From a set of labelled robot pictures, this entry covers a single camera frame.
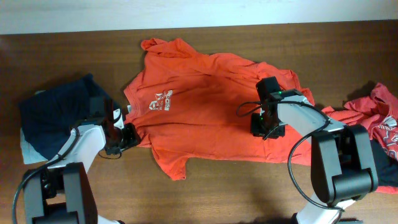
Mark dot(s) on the red patterned shirt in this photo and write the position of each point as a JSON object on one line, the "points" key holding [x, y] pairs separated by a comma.
{"points": [[377, 112]]}

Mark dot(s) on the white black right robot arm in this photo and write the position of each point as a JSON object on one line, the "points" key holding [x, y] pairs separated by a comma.
{"points": [[343, 169]]}

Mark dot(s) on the orange t-shirt white print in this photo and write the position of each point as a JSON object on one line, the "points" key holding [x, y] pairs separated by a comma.
{"points": [[185, 104]]}

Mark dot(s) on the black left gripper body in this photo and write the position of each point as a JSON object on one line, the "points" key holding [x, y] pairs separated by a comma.
{"points": [[130, 137]]}

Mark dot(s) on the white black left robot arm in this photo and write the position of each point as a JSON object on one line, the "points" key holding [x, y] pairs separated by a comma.
{"points": [[59, 191]]}

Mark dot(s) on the black shirt in pile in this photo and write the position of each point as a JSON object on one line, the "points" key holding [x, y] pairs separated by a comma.
{"points": [[386, 166]]}

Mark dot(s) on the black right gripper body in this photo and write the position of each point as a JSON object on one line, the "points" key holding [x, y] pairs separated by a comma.
{"points": [[265, 127]]}

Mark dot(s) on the folded light blue shirt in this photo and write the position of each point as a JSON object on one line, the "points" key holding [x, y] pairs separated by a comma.
{"points": [[29, 153]]}

